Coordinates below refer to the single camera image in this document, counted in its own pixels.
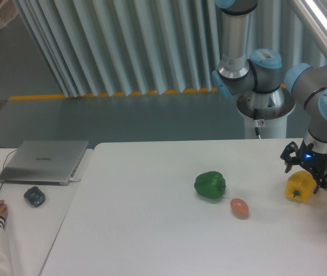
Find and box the brown egg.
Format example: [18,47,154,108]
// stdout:
[230,198,249,219]

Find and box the silver closed laptop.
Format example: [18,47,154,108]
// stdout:
[0,140,89,186]

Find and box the green bell pepper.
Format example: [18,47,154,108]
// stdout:
[194,171,226,200]

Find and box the dark grey small case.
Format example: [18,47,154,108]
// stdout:
[24,186,46,208]

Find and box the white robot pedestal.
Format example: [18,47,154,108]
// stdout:
[237,86,295,139]

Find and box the yellow bell pepper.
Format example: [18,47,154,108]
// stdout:
[284,171,316,202]

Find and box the robot base cable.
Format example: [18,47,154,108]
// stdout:
[252,108,263,140]

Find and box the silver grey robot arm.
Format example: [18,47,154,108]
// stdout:
[212,1,327,190]

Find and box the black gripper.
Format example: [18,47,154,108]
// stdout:
[280,140,327,194]

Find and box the white folding partition screen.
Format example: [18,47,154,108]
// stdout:
[13,0,327,98]

